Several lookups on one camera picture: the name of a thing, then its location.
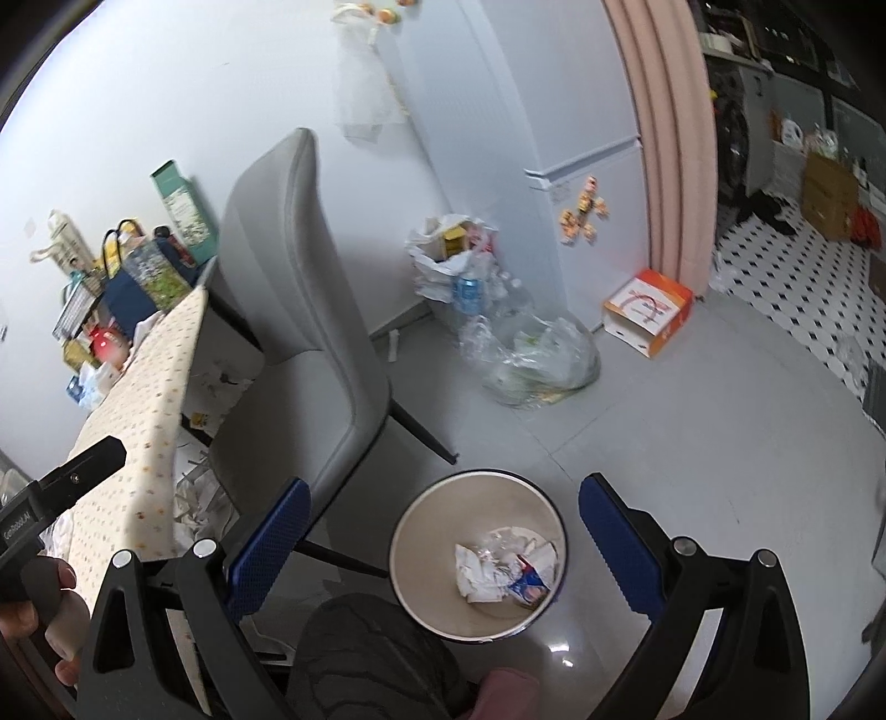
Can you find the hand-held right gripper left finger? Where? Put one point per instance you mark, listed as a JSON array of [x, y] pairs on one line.
[[273, 533]]

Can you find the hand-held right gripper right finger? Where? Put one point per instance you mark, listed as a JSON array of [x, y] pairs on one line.
[[616, 540]]

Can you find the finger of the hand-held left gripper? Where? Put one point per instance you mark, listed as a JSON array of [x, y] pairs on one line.
[[83, 471]]

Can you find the blue snack wrapper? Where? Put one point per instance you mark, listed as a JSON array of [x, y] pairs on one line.
[[531, 587]]

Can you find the clear plastic wrapper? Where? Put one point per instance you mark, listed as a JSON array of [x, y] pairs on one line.
[[509, 543]]

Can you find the white tissue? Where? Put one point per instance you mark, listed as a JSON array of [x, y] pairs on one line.
[[477, 574]]

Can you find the white round trash can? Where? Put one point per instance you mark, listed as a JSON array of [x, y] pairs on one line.
[[429, 526]]

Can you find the person's left hand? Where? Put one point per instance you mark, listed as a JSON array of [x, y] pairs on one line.
[[41, 637]]

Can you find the blue white tissue box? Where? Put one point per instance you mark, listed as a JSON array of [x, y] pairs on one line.
[[93, 388]]

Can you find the scattered white papers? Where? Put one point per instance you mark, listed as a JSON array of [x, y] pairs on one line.
[[201, 491]]

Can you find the red bottle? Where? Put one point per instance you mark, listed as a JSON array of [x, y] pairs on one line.
[[107, 346]]

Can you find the person's leg dark pants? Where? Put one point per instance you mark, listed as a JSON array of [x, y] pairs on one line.
[[374, 658]]

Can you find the navy lunch bag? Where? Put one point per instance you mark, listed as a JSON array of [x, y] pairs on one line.
[[131, 298]]

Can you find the pink slipper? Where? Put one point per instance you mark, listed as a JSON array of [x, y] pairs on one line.
[[516, 696]]

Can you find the clear bag of bottles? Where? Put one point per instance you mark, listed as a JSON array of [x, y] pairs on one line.
[[540, 353]]

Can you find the grey chair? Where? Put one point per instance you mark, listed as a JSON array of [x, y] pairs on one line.
[[304, 332]]

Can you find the yellow bag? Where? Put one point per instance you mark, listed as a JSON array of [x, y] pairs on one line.
[[114, 256]]

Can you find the beige printed paper bag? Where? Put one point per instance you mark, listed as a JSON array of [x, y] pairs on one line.
[[66, 242]]

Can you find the orange white box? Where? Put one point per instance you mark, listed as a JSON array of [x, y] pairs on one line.
[[647, 311]]

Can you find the green box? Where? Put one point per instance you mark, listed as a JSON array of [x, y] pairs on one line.
[[185, 211]]

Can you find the white garbage bag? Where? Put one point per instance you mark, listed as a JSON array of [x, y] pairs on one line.
[[443, 277]]

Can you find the cluster of small fridge magnets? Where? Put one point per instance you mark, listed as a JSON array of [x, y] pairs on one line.
[[585, 211]]

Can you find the brown cardboard box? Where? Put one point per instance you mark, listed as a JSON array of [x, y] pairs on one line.
[[827, 197]]

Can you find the white refrigerator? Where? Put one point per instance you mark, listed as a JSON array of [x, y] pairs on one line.
[[540, 104]]

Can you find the hanging clear plastic bag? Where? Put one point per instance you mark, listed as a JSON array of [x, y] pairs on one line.
[[363, 83]]

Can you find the pink ribbed door frame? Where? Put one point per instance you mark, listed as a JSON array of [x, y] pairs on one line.
[[671, 138]]

